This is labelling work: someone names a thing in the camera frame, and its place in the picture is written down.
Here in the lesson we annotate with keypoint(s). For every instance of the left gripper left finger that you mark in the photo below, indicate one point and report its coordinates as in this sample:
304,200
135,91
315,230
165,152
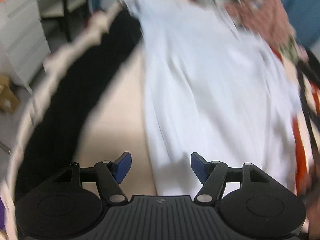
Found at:
107,176

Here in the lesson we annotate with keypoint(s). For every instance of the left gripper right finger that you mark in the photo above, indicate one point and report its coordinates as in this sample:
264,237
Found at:
213,176

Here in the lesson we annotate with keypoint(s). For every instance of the white polo shirt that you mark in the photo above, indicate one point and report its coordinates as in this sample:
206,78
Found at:
213,89

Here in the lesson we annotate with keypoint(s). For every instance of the striped bed blanket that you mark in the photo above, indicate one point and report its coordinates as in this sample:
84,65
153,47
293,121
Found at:
258,208

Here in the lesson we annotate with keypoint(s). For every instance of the cardboard box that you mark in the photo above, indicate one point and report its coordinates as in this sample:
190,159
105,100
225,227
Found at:
8,100

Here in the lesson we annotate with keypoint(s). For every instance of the white drawer dresser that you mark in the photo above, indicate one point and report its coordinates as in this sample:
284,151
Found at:
23,43

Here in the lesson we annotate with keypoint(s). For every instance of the pink fluffy blanket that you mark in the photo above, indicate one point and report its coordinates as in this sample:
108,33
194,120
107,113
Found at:
268,18

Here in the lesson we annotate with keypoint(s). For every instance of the grey black chair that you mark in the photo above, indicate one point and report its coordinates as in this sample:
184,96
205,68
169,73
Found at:
61,11

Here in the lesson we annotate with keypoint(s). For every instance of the blue curtain right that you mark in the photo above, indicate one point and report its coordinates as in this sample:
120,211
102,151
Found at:
304,17

